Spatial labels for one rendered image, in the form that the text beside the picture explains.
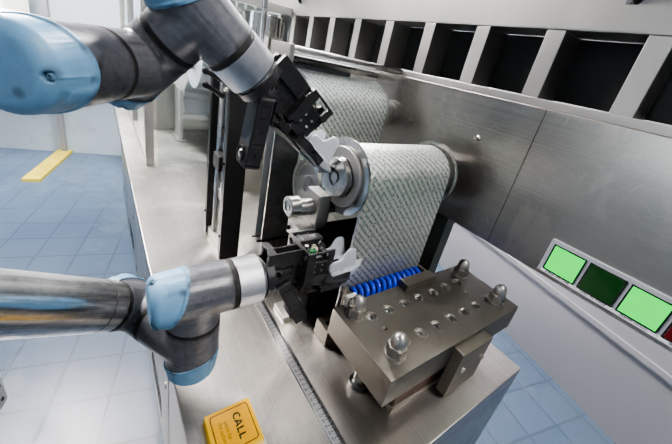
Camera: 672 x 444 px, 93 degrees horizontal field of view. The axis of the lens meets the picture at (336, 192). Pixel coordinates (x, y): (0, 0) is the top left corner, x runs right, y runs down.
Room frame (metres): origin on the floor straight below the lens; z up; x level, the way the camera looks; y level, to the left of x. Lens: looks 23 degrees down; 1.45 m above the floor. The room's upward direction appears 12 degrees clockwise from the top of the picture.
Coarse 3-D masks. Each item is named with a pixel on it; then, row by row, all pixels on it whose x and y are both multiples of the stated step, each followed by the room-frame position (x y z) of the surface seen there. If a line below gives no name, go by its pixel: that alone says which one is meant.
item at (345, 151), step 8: (336, 152) 0.58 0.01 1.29; (344, 152) 0.56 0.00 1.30; (352, 152) 0.54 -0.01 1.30; (352, 160) 0.54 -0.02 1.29; (352, 168) 0.53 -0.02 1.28; (360, 168) 0.52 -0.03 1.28; (360, 176) 0.52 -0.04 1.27; (352, 184) 0.53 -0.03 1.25; (360, 184) 0.51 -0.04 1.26; (352, 192) 0.52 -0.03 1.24; (336, 200) 0.55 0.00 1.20; (344, 200) 0.53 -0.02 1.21; (352, 200) 0.52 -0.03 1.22
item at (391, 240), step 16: (400, 208) 0.58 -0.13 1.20; (416, 208) 0.61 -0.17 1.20; (432, 208) 0.65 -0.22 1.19; (368, 224) 0.53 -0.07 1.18; (384, 224) 0.56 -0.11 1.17; (400, 224) 0.59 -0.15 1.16; (416, 224) 0.63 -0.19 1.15; (432, 224) 0.66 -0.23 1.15; (352, 240) 0.52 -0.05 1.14; (368, 240) 0.54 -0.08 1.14; (384, 240) 0.57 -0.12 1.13; (400, 240) 0.60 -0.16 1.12; (416, 240) 0.64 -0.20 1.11; (368, 256) 0.55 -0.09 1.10; (384, 256) 0.58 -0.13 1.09; (400, 256) 0.61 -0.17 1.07; (416, 256) 0.65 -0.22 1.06; (368, 272) 0.56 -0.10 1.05; (384, 272) 0.59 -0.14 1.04
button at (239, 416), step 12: (228, 408) 0.31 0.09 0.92; (240, 408) 0.32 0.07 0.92; (252, 408) 0.32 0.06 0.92; (204, 420) 0.29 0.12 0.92; (216, 420) 0.29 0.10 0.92; (228, 420) 0.30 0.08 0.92; (240, 420) 0.30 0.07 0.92; (252, 420) 0.30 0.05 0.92; (216, 432) 0.28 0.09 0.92; (228, 432) 0.28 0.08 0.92; (240, 432) 0.29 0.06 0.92; (252, 432) 0.29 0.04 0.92
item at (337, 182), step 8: (336, 160) 0.55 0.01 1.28; (344, 160) 0.54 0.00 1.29; (336, 168) 0.55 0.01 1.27; (344, 168) 0.53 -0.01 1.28; (328, 176) 0.56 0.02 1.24; (336, 176) 0.54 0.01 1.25; (344, 176) 0.53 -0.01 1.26; (352, 176) 0.53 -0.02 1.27; (328, 184) 0.56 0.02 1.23; (336, 184) 0.55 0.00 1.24; (344, 184) 0.52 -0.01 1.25; (328, 192) 0.55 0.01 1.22; (336, 192) 0.54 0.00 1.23; (344, 192) 0.52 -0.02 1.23
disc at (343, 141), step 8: (344, 144) 0.57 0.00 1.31; (352, 144) 0.56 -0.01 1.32; (360, 152) 0.54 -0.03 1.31; (360, 160) 0.53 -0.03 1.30; (368, 168) 0.51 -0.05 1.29; (368, 176) 0.51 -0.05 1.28; (368, 184) 0.51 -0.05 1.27; (360, 192) 0.52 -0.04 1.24; (368, 192) 0.50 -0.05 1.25; (360, 200) 0.51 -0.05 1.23; (336, 208) 0.56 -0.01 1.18; (344, 208) 0.54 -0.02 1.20; (352, 208) 0.52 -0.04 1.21; (360, 208) 0.51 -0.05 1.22
